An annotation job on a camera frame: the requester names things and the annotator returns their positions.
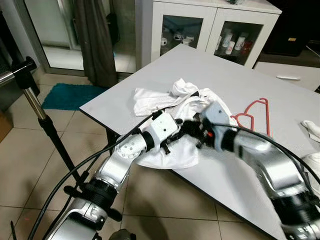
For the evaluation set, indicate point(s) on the white t-shirt with black print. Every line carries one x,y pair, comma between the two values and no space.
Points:
165,97

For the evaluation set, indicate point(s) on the red plastic clothes hanger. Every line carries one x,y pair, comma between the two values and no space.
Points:
268,117

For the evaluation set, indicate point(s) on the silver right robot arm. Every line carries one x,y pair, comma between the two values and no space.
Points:
272,170

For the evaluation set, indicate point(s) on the black table leg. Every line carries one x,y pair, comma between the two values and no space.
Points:
112,137

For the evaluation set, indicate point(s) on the white drawer unit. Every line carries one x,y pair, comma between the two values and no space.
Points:
300,71

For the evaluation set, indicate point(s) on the white glass-door cabinet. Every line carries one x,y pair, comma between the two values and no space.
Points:
215,12

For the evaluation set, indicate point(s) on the teal floor mat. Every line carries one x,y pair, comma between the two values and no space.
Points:
70,96

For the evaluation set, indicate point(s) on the dark brown curtain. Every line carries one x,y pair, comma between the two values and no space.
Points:
96,45

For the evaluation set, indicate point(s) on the black speaker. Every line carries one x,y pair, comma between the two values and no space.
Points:
290,27

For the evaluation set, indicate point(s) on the metal clothes rack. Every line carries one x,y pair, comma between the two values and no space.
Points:
25,75

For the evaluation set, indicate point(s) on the glass sliding door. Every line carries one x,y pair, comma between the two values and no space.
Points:
50,30

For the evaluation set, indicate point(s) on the brown cardboard box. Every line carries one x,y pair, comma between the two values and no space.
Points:
5,127

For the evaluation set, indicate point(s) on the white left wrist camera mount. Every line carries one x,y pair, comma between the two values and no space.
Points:
164,131

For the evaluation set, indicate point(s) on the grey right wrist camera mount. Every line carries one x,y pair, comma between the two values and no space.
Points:
217,115

